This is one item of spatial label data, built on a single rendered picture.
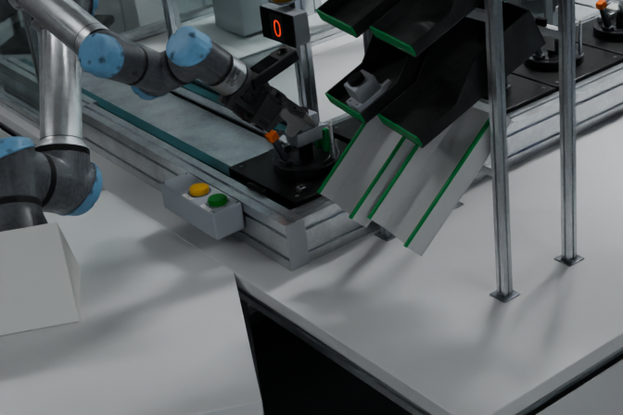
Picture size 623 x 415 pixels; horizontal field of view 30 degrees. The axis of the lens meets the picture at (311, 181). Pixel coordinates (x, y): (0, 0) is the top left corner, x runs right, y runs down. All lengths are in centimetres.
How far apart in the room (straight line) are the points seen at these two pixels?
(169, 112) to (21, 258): 88
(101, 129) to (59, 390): 94
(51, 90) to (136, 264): 40
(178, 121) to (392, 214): 90
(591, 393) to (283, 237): 64
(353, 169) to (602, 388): 61
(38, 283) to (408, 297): 68
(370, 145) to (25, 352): 74
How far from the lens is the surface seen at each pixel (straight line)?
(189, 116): 288
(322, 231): 228
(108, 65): 213
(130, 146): 273
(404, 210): 209
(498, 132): 197
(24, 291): 220
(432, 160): 210
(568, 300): 212
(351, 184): 220
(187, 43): 215
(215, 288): 225
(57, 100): 243
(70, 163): 238
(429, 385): 192
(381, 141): 219
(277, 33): 253
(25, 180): 228
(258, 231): 231
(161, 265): 236
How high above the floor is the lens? 201
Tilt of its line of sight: 26 degrees down
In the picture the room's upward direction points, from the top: 7 degrees counter-clockwise
